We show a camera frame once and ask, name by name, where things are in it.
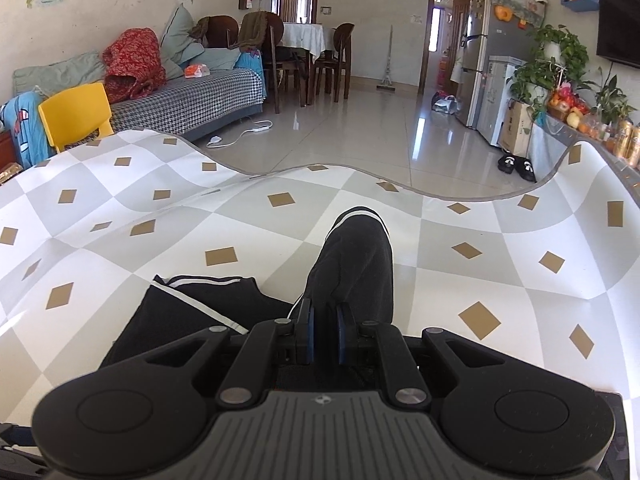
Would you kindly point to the grey green blanket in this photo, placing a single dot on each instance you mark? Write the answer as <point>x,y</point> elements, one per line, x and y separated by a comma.
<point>60,72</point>

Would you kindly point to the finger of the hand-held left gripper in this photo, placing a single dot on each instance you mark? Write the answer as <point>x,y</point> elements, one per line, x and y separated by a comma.
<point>20,455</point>

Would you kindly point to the television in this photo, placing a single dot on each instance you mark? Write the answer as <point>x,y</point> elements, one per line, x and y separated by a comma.
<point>620,25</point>

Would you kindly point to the potted leafy plant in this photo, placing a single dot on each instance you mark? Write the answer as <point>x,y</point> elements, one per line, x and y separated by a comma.
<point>607,100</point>

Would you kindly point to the wooden dining chair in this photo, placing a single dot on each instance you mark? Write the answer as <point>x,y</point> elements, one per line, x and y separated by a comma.
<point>335,60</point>
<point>272,75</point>

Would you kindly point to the floor mop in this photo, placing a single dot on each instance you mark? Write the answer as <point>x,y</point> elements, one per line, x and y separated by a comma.
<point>386,87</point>

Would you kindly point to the silver refrigerator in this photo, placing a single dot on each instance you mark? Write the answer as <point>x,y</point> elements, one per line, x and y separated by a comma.
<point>472,70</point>

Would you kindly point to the teal cushion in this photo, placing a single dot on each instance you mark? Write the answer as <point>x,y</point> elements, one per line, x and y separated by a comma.
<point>175,35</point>

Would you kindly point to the white power strip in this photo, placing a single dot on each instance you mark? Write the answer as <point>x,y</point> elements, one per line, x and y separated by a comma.
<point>260,126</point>

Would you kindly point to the black slipper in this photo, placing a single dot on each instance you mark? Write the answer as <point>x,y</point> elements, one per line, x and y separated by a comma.
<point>526,169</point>
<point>507,162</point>

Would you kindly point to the checkered vinyl tablecloth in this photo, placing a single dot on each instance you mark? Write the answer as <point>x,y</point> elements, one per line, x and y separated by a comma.
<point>150,240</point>

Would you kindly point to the dining table with white cloth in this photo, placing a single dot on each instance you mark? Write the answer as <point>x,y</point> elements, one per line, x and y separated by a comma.
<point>305,37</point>

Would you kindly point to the orange tissue pack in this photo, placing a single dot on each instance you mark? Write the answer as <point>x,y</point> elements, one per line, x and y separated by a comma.
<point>196,71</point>

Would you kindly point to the houndstooth sofa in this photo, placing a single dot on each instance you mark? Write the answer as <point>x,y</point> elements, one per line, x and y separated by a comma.
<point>190,100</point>

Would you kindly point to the blue cartoon cloth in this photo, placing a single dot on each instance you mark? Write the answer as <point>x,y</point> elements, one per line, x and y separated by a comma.
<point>20,125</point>

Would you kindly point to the yellow plastic chair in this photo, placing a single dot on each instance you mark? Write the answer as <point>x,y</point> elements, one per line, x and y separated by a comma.
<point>75,110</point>

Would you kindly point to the olive jacket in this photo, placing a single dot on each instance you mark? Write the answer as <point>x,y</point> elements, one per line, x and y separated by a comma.
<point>252,30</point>

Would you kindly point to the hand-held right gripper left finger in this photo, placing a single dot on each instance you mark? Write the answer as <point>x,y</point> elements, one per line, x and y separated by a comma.
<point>305,340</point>

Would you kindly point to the brown round-back chair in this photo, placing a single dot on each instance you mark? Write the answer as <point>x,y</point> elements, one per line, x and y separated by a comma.
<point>220,30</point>

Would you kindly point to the plastic bag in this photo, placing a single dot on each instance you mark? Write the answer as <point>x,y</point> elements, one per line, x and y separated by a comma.
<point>445,104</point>

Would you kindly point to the potted green plant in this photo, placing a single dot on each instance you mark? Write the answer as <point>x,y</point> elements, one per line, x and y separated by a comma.
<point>555,45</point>

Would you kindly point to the red patterned cloth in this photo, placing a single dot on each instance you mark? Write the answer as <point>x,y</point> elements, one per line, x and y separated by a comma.
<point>132,60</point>

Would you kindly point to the black t-shirt with red print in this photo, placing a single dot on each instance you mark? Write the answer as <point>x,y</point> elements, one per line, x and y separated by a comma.
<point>350,270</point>

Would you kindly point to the gold drink can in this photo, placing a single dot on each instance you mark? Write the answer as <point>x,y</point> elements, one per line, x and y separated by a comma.
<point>635,147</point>
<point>622,137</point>

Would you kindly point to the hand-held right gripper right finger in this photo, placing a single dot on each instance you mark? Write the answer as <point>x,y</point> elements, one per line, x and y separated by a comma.
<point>345,340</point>

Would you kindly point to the grey stone counter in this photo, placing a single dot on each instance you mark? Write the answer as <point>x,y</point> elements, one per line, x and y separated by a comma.
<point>550,140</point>

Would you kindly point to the cardboard box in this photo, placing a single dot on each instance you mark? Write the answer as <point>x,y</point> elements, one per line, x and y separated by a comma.
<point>517,127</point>

